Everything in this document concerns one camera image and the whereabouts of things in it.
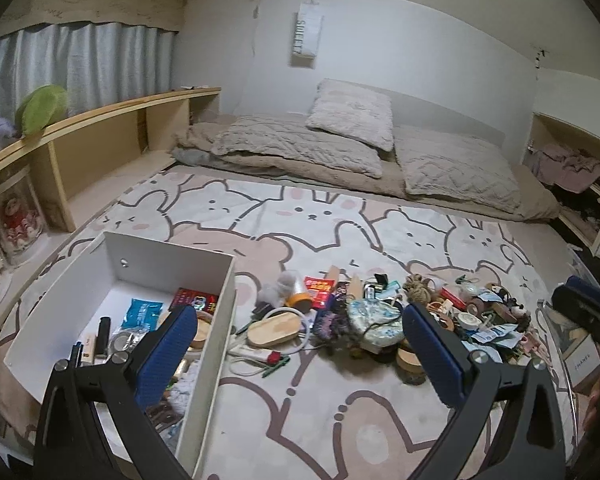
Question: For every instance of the grey blue curtain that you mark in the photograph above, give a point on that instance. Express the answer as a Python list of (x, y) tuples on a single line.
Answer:
[(97, 64)]

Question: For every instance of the jute twine ball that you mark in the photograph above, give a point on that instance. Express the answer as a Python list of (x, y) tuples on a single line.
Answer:
[(418, 289)]

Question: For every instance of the white storage box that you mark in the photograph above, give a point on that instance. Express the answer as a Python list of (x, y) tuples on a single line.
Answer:
[(112, 273)]

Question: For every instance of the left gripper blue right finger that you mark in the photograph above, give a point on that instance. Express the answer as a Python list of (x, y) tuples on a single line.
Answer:
[(465, 381)]

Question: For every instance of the red card packet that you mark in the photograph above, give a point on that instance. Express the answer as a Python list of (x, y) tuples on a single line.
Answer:
[(200, 301)]

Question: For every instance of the pile of clothes in closet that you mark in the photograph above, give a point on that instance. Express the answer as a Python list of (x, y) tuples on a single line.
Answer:
[(572, 175)]

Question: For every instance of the beige folded quilt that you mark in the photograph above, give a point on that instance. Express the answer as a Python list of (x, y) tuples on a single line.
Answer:
[(272, 141)]

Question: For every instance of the red clothespin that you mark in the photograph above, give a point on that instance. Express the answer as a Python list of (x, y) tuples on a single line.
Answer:
[(273, 358)]

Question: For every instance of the white plush toy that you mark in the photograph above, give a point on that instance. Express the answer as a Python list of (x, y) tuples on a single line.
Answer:
[(276, 294)]

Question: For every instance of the oval wooden box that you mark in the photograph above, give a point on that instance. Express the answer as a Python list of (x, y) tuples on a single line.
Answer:
[(270, 332)]

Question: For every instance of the small black lighter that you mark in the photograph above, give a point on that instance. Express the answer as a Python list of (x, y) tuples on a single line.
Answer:
[(102, 337)]

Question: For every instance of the blue foil sachet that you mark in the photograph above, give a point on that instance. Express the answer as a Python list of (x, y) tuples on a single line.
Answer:
[(142, 315)]

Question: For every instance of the green clothespin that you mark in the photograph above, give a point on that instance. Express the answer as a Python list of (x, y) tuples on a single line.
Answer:
[(272, 369)]

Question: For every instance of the white Chanel box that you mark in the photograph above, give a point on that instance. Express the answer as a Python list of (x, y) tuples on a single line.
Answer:
[(582, 361)]

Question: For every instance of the bunny print blanket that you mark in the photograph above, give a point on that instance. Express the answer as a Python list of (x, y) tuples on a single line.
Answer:
[(334, 411)]

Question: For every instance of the round cork block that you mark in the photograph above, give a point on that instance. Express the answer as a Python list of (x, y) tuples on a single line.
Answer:
[(411, 370)]

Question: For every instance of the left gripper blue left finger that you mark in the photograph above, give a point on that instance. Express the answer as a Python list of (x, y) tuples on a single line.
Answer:
[(132, 385)]

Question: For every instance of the red dress doll in case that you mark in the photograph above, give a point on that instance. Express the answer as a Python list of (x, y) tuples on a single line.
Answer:
[(23, 229)]

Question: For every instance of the wooden bedside shelf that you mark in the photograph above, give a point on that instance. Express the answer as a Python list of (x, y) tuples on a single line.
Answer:
[(81, 164)]

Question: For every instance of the green plush toy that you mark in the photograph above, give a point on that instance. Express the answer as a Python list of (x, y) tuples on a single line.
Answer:
[(41, 108)]

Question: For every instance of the fluffy cream pillow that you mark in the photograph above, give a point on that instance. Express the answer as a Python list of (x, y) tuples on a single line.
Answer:
[(354, 112)]

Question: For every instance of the clear plastic storage bin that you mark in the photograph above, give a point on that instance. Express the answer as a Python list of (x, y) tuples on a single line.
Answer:
[(554, 262)]

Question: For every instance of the floral fabric pouch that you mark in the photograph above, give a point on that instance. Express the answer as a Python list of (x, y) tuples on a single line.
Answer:
[(376, 324)]

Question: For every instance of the beige quilted pillow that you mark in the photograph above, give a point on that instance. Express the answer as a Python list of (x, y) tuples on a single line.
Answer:
[(456, 167)]

